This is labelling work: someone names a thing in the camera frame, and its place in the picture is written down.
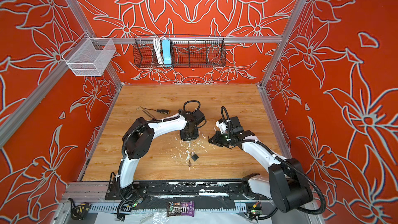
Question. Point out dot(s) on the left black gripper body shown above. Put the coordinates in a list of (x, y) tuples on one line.
[(193, 135)]

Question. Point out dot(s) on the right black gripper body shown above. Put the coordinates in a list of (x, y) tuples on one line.
[(222, 140)]

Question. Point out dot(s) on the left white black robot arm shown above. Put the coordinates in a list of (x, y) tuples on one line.
[(138, 139)]

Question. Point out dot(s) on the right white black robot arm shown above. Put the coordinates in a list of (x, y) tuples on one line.
[(287, 185)]

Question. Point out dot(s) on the metal hex key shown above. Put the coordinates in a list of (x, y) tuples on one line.
[(140, 108)]

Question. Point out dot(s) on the dark padlock near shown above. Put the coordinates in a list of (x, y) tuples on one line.
[(194, 156)]

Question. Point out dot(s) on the small black yellow screwdriver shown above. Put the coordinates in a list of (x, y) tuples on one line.
[(149, 114)]

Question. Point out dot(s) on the m&m candy bag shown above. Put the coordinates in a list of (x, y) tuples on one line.
[(180, 209)]

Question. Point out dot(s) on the small electronics board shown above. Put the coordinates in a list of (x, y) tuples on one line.
[(254, 212)]

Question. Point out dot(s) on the light blue box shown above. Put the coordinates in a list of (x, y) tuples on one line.
[(166, 48)]

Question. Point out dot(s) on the yellow black tape measure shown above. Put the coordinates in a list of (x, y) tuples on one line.
[(80, 212)]

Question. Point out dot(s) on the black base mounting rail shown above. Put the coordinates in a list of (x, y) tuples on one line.
[(231, 189)]

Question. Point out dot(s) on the black wire wall basket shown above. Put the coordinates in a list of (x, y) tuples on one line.
[(188, 51)]

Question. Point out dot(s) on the white mesh wall basket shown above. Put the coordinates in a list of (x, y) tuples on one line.
[(88, 59)]

